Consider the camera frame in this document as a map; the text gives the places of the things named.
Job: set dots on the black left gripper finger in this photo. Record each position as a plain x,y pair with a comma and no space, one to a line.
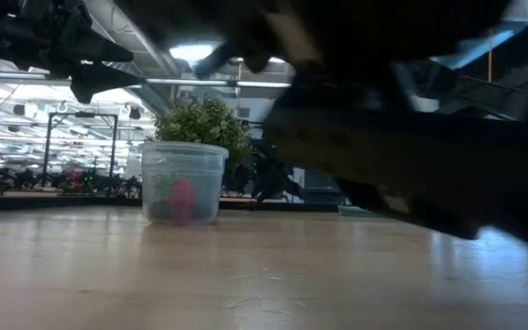
101,51
101,82

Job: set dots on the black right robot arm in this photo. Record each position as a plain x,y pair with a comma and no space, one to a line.
383,46

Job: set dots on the folded teal cloth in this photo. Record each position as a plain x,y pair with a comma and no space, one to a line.
351,210

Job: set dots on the black background cabinet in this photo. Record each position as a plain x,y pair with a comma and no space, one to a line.
319,190

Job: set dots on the long ceiling light bar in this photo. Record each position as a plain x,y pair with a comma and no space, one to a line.
190,82

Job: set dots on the small green potted plant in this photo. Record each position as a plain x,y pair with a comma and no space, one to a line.
200,121

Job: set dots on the clear round plastic container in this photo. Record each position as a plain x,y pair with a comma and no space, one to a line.
183,158

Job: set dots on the black background frame stand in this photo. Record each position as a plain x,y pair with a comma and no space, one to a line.
80,115

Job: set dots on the black aluminium table frame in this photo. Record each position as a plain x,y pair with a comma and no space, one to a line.
62,202

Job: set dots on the silver ventilation duct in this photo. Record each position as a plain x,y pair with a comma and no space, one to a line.
484,46

